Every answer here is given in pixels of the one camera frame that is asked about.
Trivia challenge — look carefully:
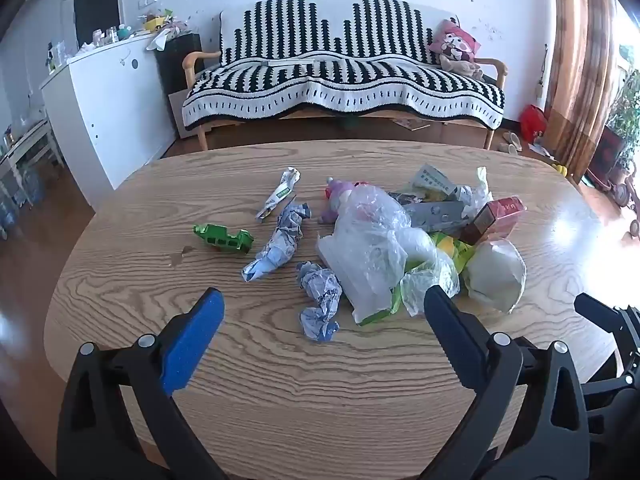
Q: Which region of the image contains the blue water jug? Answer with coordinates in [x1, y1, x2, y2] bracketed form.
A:
[0, 165, 47, 231]

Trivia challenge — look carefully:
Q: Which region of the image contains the beige plush toy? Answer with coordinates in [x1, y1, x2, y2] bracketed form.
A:
[439, 52, 485, 81]

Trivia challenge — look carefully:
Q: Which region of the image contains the pale green printed box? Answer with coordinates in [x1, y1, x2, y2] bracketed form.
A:
[407, 162, 458, 198]

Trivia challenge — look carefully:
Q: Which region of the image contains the white crumpled plastic bag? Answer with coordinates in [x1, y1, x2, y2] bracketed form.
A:
[455, 166, 493, 211]

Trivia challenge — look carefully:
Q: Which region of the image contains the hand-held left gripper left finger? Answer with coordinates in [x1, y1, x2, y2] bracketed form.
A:
[56, 287, 228, 480]

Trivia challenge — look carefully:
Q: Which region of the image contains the white crumpled tissue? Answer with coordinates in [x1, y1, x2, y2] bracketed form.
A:
[146, 27, 176, 52]

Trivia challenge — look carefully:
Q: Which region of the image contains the potted plant red pot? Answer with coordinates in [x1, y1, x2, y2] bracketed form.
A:
[587, 45, 640, 181]

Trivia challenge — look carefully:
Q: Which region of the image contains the green toy train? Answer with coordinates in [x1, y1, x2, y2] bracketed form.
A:
[193, 223, 255, 256]

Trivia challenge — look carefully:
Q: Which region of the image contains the brown patterned curtain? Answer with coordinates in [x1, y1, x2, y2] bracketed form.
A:
[545, 0, 621, 181]

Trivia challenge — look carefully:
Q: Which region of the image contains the long crumpled blue white paper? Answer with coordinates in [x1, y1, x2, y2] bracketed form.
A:
[242, 201, 312, 283]

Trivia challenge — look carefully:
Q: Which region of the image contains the black cabinet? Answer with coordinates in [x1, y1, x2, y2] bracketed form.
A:
[154, 32, 203, 96]

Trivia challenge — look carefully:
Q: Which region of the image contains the yellow green wrapper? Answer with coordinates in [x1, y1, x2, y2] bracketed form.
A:
[430, 232, 476, 273]

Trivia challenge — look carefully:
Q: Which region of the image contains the pink striped plastic toy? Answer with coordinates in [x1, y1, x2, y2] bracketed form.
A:
[320, 177, 373, 226]

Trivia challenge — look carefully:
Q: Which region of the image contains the large clear plastic bag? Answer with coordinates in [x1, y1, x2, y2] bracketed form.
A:
[330, 184, 412, 296]

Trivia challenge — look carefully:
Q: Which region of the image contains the white side table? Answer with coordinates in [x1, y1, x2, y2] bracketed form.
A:
[0, 120, 66, 241]

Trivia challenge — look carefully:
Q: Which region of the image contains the leaning cardboard sheet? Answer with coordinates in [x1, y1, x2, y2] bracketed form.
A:
[167, 89, 193, 142]

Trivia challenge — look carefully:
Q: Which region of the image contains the red cardboard box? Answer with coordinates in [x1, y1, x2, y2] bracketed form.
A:
[460, 196, 527, 247]

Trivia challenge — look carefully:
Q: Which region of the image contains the pink cartoon cushion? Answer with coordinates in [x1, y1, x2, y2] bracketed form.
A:
[427, 19, 481, 66]

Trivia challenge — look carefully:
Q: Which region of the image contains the white cabinet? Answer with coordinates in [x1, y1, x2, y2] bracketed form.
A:
[40, 32, 178, 211]

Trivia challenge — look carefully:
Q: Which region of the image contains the crumpled clear plastic film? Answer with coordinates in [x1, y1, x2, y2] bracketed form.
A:
[400, 245, 461, 317]

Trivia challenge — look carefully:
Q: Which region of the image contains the white green crumpled wrapper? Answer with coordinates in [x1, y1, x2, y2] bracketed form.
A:
[255, 167, 302, 222]

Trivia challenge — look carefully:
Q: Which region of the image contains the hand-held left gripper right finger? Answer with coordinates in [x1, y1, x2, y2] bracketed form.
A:
[422, 284, 591, 480]

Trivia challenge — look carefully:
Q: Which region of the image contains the white crumpled paper bag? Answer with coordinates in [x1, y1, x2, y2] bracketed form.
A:
[462, 238, 527, 315]

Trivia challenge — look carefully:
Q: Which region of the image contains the short crumpled blue white paper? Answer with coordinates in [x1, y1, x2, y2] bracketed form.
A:
[295, 261, 343, 343]

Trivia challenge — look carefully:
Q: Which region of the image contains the grey flattened carton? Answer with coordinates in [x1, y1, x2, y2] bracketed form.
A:
[400, 200, 471, 233]

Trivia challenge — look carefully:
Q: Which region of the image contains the red bag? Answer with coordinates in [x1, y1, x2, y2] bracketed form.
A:
[519, 104, 548, 143]

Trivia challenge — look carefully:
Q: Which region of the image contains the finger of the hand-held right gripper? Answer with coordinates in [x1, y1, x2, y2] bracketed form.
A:
[574, 292, 626, 337]

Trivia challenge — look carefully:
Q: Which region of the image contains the black white striped blanket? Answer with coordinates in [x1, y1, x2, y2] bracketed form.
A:
[181, 0, 505, 131]

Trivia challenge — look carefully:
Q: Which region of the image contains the wooden sofa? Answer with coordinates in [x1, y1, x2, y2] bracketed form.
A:
[181, 0, 508, 152]

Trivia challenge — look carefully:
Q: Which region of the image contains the small child tricycle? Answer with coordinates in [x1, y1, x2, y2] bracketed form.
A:
[610, 180, 640, 241]

